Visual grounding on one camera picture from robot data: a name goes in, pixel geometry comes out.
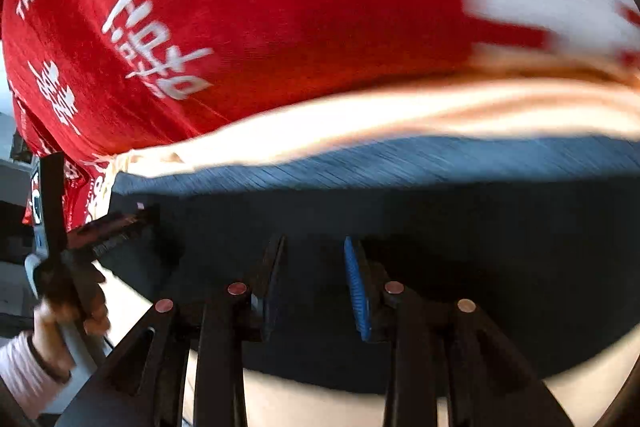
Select dark blue pants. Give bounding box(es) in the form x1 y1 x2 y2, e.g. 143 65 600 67
92 134 640 397

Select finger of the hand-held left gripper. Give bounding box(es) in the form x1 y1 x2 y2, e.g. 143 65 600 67
66 202 162 259

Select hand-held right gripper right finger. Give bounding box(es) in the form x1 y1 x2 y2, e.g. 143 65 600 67
343 236 576 427

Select person's left hand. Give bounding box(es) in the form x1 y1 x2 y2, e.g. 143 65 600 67
32 257 112 379

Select beige cloth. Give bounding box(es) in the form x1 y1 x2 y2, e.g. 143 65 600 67
102 57 640 180

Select person's left forearm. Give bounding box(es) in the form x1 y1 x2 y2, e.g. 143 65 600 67
0 331 72 422

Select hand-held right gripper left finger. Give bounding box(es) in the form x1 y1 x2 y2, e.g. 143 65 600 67
56 234 288 427

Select red printed shirt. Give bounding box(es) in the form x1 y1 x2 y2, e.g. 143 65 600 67
0 0 640 233

